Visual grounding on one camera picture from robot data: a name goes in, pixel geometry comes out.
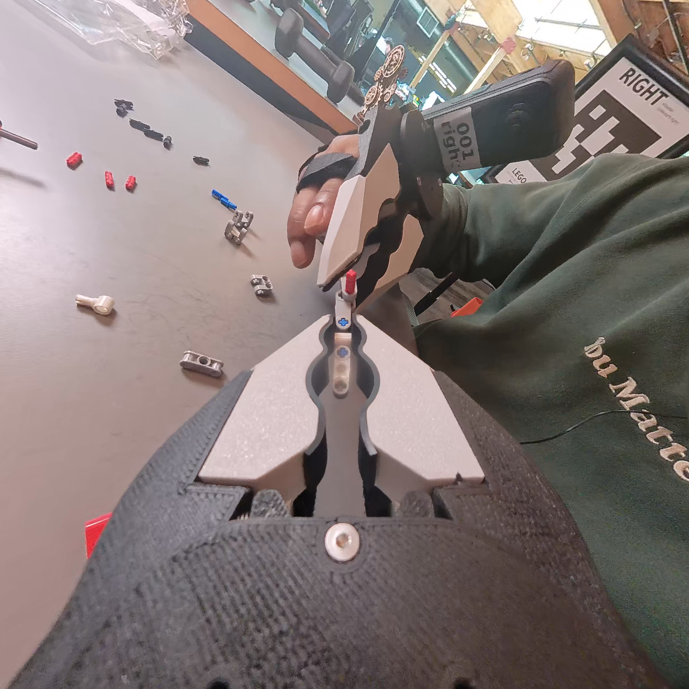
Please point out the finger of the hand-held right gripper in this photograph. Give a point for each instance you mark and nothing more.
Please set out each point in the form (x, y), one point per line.
(401, 253)
(350, 226)

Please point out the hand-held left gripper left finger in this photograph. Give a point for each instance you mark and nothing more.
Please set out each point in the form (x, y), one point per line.
(253, 425)

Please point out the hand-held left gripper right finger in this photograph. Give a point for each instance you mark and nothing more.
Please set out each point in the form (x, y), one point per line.
(425, 425)

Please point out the red lego axle piece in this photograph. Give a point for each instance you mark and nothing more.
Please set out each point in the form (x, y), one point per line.
(350, 281)

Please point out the white lego beam blue pins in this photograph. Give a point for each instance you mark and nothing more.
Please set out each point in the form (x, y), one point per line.
(343, 339)

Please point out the grey lego short beam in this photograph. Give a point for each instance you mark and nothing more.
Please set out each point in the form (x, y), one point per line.
(201, 363)

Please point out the grey lego connector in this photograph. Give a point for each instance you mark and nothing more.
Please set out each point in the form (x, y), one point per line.
(246, 218)
(262, 284)
(234, 232)

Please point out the blue lego pin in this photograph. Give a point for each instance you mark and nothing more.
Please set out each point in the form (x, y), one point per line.
(219, 194)
(229, 203)

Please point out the red lego block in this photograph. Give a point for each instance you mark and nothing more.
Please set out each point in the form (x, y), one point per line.
(98, 533)

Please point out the white lego axle connector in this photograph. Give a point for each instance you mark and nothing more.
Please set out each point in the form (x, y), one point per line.
(99, 305)

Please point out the group of black lego pins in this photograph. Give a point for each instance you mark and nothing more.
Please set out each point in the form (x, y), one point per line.
(148, 132)

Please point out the partly built lego model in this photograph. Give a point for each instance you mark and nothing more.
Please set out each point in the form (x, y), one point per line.
(19, 137)

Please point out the person's right hand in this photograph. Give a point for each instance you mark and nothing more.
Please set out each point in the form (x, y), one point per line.
(312, 215)

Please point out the orange object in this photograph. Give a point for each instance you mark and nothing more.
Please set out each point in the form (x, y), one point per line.
(466, 308)

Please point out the wooden gear ornament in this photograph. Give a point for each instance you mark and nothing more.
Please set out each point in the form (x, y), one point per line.
(388, 70)

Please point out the green sweatshirt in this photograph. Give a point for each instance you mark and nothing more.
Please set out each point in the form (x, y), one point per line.
(592, 484)

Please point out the black dumbbell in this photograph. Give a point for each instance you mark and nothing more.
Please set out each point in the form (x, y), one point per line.
(312, 51)

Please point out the clear plastic bag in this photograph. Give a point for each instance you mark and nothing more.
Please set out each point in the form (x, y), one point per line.
(124, 24)

